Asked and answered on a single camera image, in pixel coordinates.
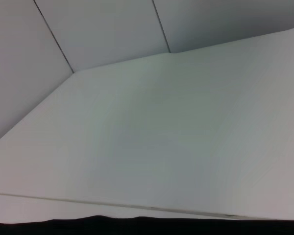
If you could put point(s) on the black t-shirt white print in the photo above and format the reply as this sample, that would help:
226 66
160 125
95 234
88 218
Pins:
161 226

